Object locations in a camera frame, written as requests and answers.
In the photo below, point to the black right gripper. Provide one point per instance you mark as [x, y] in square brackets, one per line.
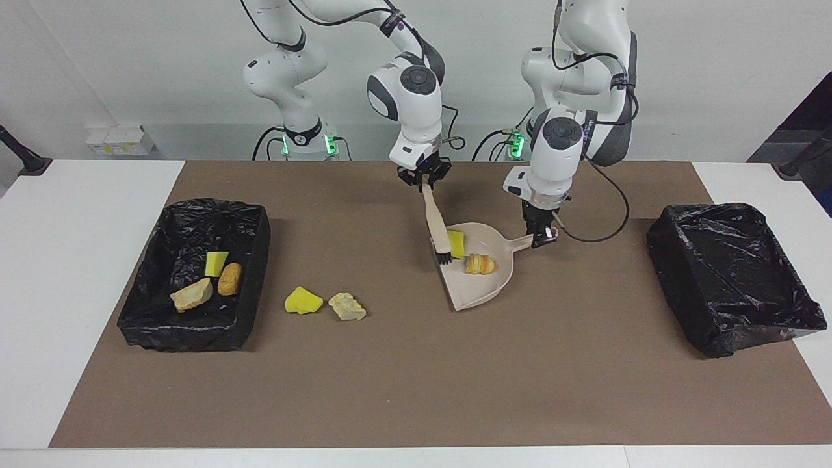
[427, 167]

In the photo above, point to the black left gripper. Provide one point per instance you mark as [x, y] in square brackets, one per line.
[539, 214]

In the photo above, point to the beige hand brush black bristles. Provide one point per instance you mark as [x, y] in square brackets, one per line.
[435, 224]

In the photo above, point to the striped toy croissant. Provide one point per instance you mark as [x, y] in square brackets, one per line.
[480, 264]

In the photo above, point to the yellow notched sponge piece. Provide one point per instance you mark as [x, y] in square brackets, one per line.
[457, 244]

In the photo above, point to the beige plastic dustpan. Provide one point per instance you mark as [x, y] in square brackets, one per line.
[478, 289]

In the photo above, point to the brown peanut-shaped bread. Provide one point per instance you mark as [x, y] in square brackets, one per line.
[230, 279]

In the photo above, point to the yellow sponge with green backing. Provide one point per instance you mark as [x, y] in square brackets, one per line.
[216, 264]

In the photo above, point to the beige stone-like chunk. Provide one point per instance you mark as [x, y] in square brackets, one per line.
[192, 296]

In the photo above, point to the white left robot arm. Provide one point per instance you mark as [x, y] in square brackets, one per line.
[559, 149]

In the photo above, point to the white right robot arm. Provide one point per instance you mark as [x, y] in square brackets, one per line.
[416, 97]

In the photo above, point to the black bag lined bin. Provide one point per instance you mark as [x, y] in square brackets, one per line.
[728, 273]
[195, 227]

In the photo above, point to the pale crumpled beige chunk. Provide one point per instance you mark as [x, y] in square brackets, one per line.
[348, 307]

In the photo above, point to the yellow rounded sponge piece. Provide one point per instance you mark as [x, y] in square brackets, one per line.
[302, 301]

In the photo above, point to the brown paper table mat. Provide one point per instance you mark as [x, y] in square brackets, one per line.
[455, 390]

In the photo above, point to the black stand pole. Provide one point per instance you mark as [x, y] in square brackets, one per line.
[32, 166]
[793, 168]

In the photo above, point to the dark background cabinet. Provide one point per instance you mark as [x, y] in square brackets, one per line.
[816, 110]

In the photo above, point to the white wall socket box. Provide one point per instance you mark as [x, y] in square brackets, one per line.
[120, 140]

